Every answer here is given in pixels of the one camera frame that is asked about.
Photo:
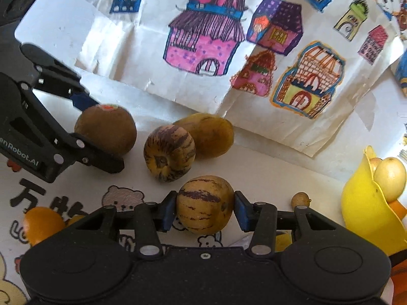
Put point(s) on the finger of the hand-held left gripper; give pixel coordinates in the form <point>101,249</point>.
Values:
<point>95,162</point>
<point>83,100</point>

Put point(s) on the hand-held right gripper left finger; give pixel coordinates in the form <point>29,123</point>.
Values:
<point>168,211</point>

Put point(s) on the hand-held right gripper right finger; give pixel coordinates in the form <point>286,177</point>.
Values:
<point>243,211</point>

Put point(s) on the brown kiwi with sticker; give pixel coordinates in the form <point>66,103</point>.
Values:
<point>108,130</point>

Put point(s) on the striped pepino melon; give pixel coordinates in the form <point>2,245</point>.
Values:
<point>168,152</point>
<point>203,203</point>

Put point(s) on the small brown fruit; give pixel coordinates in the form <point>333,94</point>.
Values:
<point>300,200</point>

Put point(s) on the yellow-green pear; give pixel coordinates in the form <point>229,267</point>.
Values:
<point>213,136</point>

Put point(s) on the orange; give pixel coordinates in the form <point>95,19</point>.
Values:
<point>43,225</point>

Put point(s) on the cartoon printed table mat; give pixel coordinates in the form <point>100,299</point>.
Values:
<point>95,192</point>

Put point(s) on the paper drawing of colourful houses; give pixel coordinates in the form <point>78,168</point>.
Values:
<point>152,79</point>

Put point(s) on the yellow plastic bowl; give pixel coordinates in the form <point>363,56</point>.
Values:
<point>362,209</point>

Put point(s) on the yellow round fruit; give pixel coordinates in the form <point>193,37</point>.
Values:
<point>389,176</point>
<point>375,163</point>

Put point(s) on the white cup with orange sleeve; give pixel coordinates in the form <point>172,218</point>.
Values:
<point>399,209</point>

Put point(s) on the orange object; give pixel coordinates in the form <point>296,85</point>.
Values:
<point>398,276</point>

